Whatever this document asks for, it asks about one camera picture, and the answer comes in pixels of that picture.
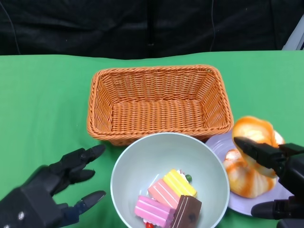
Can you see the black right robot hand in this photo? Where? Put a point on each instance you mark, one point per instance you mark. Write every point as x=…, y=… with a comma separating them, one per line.
x=266, y=154

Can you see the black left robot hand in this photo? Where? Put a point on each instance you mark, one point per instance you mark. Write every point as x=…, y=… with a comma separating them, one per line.
x=31, y=197

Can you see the orange striped bread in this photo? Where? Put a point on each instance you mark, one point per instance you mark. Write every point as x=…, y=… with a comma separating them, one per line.
x=254, y=128
x=247, y=183

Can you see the yellow cake slice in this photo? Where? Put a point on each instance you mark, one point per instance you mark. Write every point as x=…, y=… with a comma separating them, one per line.
x=178, y=183

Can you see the chocolate cake slice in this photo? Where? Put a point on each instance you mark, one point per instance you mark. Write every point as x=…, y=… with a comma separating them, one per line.
x=187, y=209

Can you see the coral cake slice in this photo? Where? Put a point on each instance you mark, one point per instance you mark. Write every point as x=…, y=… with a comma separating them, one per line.
x=164, y=193

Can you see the pale green bowl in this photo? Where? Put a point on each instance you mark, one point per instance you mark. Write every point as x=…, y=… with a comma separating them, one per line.
x=154, y=154

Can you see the pink cake slice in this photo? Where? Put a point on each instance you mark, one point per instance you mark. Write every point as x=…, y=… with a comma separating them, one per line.
x=152, y=209

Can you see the lilac plate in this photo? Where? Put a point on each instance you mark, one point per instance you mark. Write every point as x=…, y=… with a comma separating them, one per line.
x=218, y=147

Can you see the orange wicker basket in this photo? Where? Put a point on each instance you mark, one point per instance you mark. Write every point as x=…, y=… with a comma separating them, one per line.
x=154, y=114

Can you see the green tablecloth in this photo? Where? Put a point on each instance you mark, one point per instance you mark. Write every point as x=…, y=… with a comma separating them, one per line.
x=47, y=95

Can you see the black backdrop curtain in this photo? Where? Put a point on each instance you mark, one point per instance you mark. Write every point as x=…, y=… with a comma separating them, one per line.
x=95, y=23

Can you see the white metal frame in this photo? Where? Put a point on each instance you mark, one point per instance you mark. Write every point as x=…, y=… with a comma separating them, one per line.
x=294, y=39

